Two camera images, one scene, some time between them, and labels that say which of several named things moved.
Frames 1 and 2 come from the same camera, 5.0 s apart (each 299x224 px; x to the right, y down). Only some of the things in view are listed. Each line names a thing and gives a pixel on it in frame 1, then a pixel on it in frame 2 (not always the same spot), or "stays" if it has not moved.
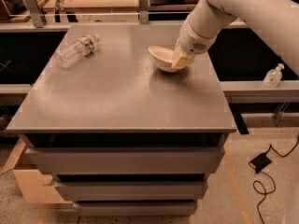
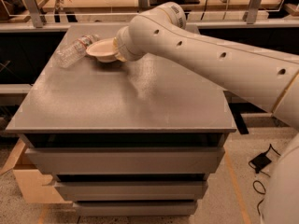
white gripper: [193, 40] -> [121, 45]
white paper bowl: [163, 59] -> [103, 50]
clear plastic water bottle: [73, 52] stays
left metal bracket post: [32, 7] stays
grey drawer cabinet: [121, 136] stays
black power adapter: [261, 161] stays
